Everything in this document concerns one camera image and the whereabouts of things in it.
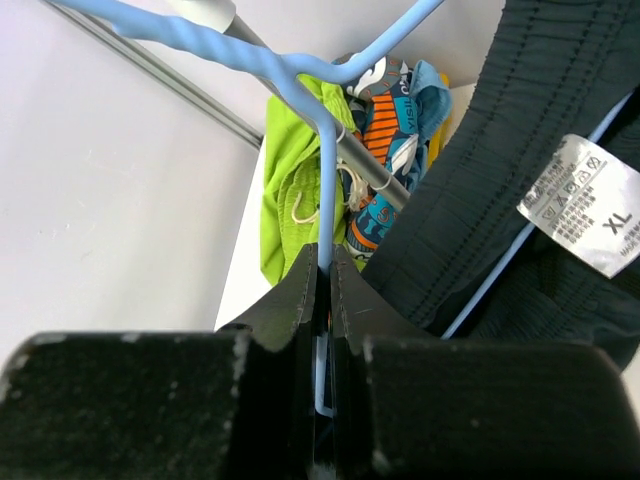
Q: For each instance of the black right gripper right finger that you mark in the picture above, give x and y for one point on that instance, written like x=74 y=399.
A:
x=410 y=406

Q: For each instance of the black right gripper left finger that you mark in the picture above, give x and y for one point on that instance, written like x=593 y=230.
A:
x=234 y=404

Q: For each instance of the lime green shorts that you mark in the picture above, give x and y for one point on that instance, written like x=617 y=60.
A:
x=291 y=190

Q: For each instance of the patterned blue orange shorts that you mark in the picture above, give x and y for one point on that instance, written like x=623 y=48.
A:
x=386 y=119

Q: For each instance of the light blue shorts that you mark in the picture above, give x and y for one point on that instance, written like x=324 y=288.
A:
x=430 y=90

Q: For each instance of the blue wire hanger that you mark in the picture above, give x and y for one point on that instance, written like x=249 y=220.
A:
x=586 y=200

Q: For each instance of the white metal clothes rack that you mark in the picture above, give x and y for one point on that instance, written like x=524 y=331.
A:
x=215 y=32

